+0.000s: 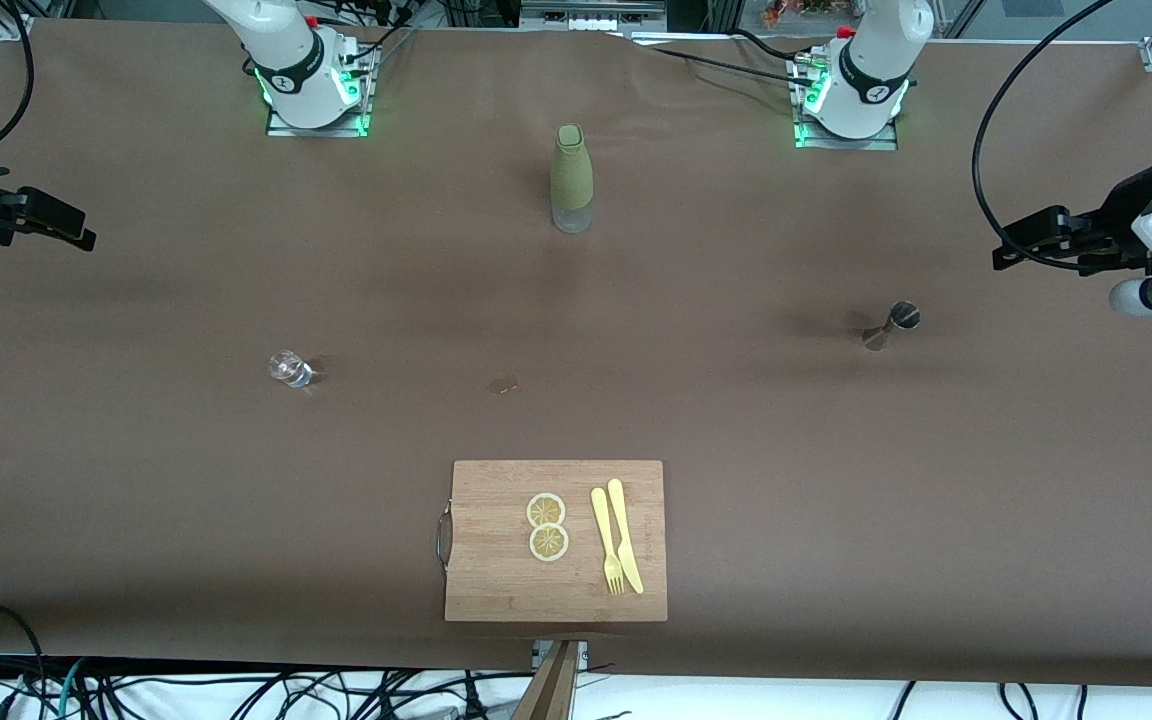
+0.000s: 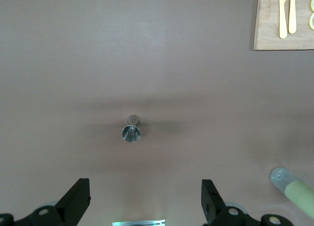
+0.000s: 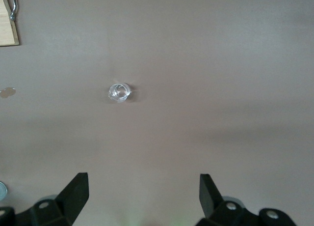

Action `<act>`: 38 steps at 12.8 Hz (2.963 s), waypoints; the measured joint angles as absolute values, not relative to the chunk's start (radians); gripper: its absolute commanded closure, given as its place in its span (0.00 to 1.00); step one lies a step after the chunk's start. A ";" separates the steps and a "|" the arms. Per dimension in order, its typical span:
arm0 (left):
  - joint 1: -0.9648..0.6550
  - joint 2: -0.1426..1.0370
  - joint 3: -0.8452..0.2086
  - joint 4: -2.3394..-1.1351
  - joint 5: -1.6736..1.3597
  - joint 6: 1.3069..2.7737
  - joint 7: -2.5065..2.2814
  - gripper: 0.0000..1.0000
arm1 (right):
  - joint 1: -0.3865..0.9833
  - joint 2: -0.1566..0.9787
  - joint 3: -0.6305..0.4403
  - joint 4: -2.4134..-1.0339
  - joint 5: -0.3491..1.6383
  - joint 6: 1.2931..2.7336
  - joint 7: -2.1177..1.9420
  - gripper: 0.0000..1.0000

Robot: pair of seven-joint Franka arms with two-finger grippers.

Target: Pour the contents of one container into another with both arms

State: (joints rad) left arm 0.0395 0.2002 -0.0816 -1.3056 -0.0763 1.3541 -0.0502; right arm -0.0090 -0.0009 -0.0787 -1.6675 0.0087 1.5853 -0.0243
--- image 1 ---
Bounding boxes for metal double jigger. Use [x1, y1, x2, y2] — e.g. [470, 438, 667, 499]
[863, 302, 922, 352]

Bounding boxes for small clear glass cup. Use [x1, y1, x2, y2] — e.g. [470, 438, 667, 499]
[269, 350, 314, 389]

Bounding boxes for brown paper table cover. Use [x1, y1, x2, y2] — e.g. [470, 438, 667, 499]
[0, 18, 1152, 691]

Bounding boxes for orange background items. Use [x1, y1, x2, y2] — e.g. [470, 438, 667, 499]
[764, 0, 859, 27]

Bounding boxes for green frosted bottle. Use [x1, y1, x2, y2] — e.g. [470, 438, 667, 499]
[550, 124, 597, 234]

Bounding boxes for grey background device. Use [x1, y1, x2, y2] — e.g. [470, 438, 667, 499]
[521, 0, 667, 32]

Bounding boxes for yellow plastic fork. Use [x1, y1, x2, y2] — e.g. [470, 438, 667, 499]
[591, 487, 627, 596]

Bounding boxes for yellow plastic knife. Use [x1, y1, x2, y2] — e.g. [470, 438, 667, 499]
[607, 479, 645, 595]

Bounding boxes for wooden cutting board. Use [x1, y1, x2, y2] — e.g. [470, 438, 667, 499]
[436, 460, 668, 623]

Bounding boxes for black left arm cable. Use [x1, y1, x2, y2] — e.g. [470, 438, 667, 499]
[972, 0, 1119, 273]

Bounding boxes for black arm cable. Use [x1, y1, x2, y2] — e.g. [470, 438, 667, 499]
[972, 0, 1119, 273]
[0, 0, 38, 163]

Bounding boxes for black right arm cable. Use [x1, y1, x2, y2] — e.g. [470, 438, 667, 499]
[0, 0, 38, 163]

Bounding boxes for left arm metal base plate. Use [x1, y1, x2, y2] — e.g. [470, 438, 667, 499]
[793, 55, 900, 152]

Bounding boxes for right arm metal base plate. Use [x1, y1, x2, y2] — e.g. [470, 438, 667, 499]
[266, 40, 374, 139]

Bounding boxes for black cable on table cover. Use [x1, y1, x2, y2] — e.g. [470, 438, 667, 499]
[626, 28, 822, 91]

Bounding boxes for teal floor cable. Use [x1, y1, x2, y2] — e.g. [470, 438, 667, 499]
[54, 658, 87, 720]

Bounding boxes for wooden post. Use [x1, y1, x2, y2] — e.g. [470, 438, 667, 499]
[511, 641, 579, 720]

